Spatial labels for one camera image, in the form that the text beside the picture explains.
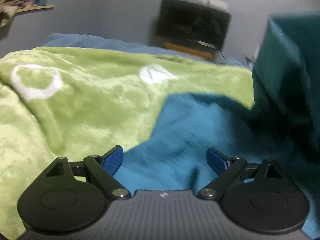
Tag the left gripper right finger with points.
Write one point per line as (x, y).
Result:
(259, 197)

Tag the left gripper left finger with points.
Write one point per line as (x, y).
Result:
(71, 195)

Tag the teal large garment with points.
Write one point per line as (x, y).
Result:
(282, 125)

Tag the green fleece blanket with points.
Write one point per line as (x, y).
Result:
(73, 102)

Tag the blue bed sheet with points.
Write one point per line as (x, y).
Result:
(97, 42)

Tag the orange wooden tv stand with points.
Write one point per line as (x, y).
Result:
(190, 51)

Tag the black television screen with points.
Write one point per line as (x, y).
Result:
(183, 20)

